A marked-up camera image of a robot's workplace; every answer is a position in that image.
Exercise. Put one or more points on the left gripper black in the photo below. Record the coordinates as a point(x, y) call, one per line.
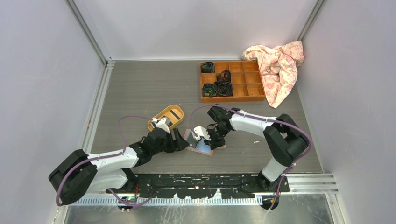
point(178, 143)

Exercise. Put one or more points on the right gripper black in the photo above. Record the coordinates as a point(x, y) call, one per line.
point(214, 143)

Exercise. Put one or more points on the brown leather card holder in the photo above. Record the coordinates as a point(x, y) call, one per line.
point(201, 147)

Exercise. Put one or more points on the yellow oval card tray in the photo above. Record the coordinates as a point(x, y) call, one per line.
point(166, 112)

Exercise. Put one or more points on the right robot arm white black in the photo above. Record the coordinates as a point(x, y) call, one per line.
point(286, 141)

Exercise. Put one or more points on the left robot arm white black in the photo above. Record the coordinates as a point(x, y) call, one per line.
point(82, 173)

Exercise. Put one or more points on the rolled dark tie bottom-left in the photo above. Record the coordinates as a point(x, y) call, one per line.
point(208, 90)

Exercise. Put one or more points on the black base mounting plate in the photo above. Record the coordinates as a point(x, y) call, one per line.
point(198, 186)

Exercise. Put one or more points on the rolled dark tie bottom-middle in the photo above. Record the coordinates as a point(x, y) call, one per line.
point(223, 88)

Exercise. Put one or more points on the rolled dark tie middle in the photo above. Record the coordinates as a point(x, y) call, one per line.
point(224, 76)

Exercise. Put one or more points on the wooden compartment organizer box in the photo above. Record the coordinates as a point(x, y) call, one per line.
point(246, 81)

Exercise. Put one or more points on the rolled dark tie top-left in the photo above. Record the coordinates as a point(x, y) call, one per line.
point(207, 67)

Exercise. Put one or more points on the pink floral crumpled cloth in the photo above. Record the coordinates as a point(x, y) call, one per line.
point(277, 67)

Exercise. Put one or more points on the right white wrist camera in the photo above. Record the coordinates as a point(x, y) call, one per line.
point(200, 133)

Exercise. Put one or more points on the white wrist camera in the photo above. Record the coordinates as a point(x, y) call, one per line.
point(200, 133)
point(162, 123)

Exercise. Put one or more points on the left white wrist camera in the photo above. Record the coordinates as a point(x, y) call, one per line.
point(162, 123)

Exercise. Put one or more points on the aluminium frame rail front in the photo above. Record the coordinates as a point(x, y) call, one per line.
point(298, 184)

